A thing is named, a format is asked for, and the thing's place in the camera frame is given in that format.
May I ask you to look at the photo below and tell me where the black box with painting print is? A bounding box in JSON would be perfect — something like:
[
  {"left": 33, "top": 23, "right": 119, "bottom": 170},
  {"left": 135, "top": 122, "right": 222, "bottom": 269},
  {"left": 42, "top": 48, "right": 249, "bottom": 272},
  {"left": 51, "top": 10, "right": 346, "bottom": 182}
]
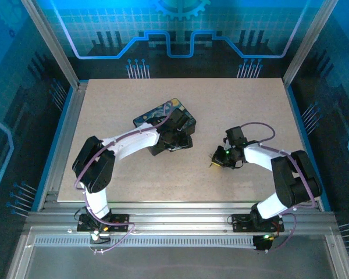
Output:
[{"left": 133, "top": 98, "right": 198, "bottom": 157}]

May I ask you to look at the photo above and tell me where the blue right side strip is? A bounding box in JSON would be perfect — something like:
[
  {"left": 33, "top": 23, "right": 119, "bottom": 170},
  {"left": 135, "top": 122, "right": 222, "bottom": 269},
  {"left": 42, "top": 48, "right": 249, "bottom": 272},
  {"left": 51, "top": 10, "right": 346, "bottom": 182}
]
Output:
[{"left": 286, "top": 84, "right": 332, "bottom": 212}]

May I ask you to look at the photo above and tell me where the small black controller box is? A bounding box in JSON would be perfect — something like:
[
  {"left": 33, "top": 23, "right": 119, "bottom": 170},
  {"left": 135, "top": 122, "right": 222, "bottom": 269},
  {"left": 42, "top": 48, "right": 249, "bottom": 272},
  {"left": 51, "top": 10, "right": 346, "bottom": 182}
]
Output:
[{"left": 252, "top": 234, "right": 273, "bottom": 252}]

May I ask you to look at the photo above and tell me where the grey metal front tray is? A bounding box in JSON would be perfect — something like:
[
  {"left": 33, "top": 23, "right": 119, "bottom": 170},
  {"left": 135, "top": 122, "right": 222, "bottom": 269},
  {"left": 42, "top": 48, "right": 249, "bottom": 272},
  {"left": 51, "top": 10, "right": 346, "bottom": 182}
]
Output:
[{"left": 5, "top": 229, "right": 349, "bottom": 279}]

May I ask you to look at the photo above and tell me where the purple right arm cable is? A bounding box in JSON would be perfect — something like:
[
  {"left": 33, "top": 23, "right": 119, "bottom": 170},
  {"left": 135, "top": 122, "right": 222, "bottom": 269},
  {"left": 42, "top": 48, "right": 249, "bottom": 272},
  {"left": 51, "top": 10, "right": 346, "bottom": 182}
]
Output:
[{"left": 240, "top": 121, "right": 316, "bottom": 255}]

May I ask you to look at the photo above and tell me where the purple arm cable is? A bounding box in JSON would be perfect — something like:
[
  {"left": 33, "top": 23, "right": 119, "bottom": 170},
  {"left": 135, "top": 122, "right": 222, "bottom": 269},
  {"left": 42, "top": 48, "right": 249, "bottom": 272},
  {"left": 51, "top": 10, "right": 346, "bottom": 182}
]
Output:
[
  {"left": 73, "top": 100, "right": 175, "bottom": 255},
  {"left": 240, "top": 121, "right": 316, "bottom": 255}
]

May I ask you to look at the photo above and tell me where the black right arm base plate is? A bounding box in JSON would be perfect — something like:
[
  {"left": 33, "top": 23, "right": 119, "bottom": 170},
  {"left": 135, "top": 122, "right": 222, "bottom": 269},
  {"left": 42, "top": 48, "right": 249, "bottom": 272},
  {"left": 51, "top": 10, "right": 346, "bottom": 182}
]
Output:
[{"left": 231, "top": 213, "right": 285, "bottom": 233}]

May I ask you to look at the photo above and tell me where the aluminium front frame rail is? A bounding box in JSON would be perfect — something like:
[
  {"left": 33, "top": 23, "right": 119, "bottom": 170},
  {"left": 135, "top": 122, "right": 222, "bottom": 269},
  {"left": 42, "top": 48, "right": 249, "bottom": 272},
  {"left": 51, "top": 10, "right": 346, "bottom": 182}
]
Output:
[{"left": 23, "top": 202, "right": 338, "bottom": 237}]

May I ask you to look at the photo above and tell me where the grey slotted cable duct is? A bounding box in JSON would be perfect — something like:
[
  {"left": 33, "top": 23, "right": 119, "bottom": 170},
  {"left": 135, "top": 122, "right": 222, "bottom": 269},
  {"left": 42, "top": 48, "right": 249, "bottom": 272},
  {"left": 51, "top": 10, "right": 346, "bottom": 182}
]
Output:
[{"left": 34, "top": 237, "right": 257, "bottom": 248}]

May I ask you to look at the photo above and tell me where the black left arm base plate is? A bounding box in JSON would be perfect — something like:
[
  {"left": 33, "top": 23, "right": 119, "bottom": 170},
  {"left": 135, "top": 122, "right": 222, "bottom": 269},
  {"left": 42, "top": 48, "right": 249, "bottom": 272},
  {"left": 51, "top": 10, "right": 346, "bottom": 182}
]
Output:
[{"left": 77, "top": 213, "right": 131, "bottom": 233}]

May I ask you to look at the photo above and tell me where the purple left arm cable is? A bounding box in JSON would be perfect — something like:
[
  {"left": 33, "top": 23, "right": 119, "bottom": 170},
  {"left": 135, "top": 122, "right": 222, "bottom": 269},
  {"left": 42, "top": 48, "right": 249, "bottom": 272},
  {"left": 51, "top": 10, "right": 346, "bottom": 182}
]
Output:
[{"left": 73, "top": 100, "right": 175, "bottom": 255}]

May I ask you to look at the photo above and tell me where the aluminium left side rail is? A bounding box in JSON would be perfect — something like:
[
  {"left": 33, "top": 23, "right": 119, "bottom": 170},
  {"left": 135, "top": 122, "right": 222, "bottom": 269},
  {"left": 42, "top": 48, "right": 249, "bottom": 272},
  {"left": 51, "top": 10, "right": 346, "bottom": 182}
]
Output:
[{"left": 37, "top": 83, "right": 90, "bottom": 210}]

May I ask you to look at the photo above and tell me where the aluminium right corner post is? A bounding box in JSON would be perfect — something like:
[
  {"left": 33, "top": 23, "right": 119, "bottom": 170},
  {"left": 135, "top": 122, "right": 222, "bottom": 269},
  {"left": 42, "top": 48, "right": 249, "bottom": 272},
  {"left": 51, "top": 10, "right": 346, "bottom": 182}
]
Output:
[{"left": 282, "top": 0, "right": 340, "bottom": 88}]

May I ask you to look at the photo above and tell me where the aluminium corner post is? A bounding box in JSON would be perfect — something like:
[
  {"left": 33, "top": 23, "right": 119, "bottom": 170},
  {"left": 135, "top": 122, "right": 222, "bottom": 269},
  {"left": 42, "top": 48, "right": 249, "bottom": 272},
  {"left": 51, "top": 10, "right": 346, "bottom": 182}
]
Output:
[
  {"left": 282, "top": 0, "right": 340, "bottom": 88},
  {"left": 20, "top": 0, "right": 81, "bottom": 90}
]

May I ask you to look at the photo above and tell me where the aluminium left corner post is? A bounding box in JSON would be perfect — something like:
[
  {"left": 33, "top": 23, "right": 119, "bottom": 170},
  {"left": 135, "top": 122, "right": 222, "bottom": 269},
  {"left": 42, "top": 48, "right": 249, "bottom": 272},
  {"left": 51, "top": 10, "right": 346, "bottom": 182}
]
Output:
[{"left": 20, "top": 0, "right": 81, "bottom": 90}]

